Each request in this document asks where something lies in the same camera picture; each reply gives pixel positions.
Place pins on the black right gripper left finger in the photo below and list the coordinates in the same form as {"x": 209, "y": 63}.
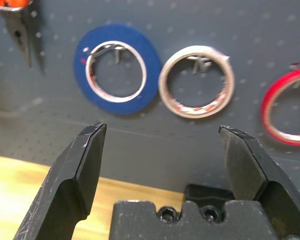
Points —
{"x": 65, "y": 187}

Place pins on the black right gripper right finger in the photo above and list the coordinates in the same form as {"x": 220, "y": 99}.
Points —
{"x": 260, "y": 175}

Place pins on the red tape roll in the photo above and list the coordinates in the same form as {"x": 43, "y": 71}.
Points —
{"x": 265, "y": 105}

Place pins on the orange black long-nose pliers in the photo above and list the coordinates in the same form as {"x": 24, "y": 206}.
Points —
{"x": 17, "y": 32}

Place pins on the dark grey pegboard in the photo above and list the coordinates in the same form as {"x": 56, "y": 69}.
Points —
{"x": 215, "y": 25}

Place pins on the black zip case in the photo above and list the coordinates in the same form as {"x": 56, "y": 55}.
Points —
{"x": 207, "y": 191}

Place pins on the white tape roll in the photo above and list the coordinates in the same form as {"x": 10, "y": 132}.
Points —
{"x": 165, "y": 85}

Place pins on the blue tape roll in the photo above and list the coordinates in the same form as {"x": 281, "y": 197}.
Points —
{"x": 150, "y": 75}

